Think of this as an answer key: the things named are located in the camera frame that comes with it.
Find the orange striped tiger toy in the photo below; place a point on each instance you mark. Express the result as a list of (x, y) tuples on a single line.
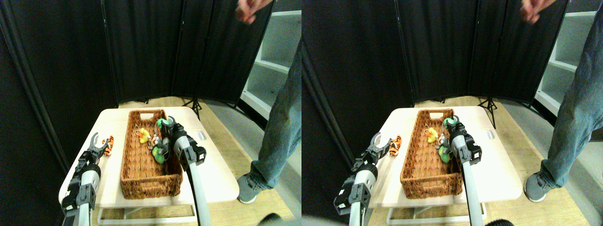
[(109, 146), (395, 146)]

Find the black tripod stand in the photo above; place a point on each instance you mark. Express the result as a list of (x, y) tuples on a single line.
[(194, 107), (489, 106)]

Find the grey toy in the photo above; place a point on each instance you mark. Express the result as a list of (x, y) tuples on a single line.
[(448, 144), (165, 143)]

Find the white shelf unit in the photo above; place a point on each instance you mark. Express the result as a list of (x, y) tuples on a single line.
[(271, 47), (563, 47)]

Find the white and orange toy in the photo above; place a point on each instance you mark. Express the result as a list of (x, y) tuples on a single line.
[(153, 140), (440, 139)]

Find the yellow duck toy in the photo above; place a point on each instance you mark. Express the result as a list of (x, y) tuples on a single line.
[(143, 136), (431, 135)]

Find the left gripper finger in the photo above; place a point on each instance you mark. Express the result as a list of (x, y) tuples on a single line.
[(387, 148), (93, 142), (105, 149), (373, 142)]

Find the person's legs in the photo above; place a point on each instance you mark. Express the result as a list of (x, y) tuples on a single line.
[(278, 132), (570, 132)]

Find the person's hand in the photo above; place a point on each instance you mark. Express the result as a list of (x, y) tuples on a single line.
[(249, 7), (534, 7)]

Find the black curtain stand foot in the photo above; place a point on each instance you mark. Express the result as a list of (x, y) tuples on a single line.
[(441, 100), (142, 101)]

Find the light green toy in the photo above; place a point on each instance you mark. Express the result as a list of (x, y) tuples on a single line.
[(445, 155), (160, 157)]

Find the brown wicker basket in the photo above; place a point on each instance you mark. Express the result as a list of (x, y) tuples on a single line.
[(433, 186), (150, 186)]

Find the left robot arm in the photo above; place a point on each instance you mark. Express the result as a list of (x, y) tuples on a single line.
[(365, 181), (89, 179)]

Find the low white table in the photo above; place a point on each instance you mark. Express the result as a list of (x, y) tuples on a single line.
[(400, 117), (113, 117)]

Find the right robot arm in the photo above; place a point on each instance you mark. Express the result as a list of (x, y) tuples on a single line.
[(472, 197), (198, 197)]

